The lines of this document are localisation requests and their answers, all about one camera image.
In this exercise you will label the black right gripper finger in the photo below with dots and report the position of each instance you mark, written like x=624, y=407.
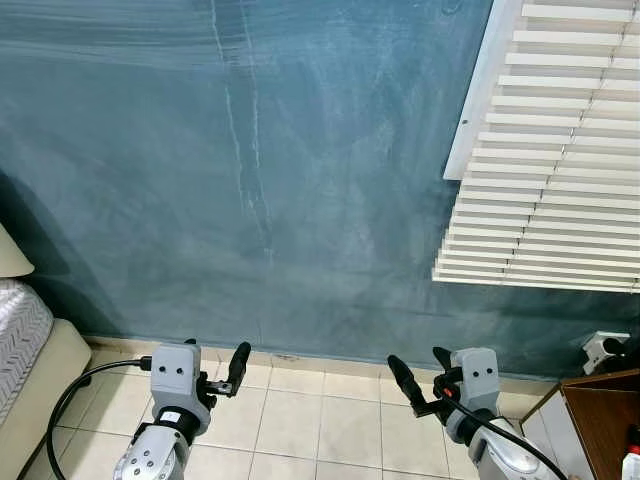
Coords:
x=405, y=380
x=441, y=356

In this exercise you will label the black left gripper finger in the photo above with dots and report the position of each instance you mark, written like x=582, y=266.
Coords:
x=190, y=342
x=240, y=365

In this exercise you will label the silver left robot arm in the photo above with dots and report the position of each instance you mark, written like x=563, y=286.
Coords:
x=150, y=455

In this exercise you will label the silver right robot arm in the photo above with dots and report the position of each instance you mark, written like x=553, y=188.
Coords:
x=500, y=455

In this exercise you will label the cream bed base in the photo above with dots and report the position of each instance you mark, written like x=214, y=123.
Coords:
x=50, y=400

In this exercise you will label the wooden cabinet with white sides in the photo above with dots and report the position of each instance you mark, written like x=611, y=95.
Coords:
x=605, y=420

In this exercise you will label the white patterned mattress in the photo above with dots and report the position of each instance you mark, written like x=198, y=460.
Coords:
x=20, y=340

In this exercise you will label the white bottle with red cap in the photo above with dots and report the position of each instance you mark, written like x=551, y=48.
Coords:
x=632, y=465

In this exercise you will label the white slatted window blind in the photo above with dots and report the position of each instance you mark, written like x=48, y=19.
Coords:
x=560, y=180

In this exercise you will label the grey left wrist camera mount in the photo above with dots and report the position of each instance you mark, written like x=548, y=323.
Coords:
x=175, y=375

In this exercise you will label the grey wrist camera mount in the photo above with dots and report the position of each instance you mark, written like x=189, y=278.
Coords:
x=476, y=380
x=175, y=375

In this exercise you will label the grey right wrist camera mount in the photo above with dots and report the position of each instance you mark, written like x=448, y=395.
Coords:
x=476, y=380

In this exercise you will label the white wall socket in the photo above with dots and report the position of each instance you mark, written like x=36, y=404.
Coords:
x=596, y=352

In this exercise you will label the white window frame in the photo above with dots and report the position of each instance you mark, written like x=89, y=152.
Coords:
x=480, y=95

